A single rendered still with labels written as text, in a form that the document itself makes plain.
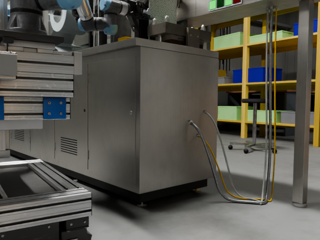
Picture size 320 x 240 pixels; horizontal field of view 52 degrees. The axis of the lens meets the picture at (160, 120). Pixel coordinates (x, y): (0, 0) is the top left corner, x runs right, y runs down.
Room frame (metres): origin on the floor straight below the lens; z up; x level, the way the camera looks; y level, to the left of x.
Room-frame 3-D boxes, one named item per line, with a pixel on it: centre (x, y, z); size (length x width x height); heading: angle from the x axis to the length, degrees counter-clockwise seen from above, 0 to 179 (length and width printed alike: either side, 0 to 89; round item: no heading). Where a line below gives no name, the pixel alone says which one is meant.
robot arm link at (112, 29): (1.87, 0.30, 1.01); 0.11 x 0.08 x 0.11; 80
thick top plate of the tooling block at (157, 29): (2.06, -0.12, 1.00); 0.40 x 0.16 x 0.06; 132
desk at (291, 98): (6.56, -2.12, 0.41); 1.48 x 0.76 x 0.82; 33
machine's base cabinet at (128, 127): (2.82, 0.71, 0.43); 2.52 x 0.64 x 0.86; 42
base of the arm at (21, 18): (1.28, 0.52, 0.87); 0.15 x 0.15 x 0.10
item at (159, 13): (2.13, -0.01, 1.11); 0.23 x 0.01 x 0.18; 132
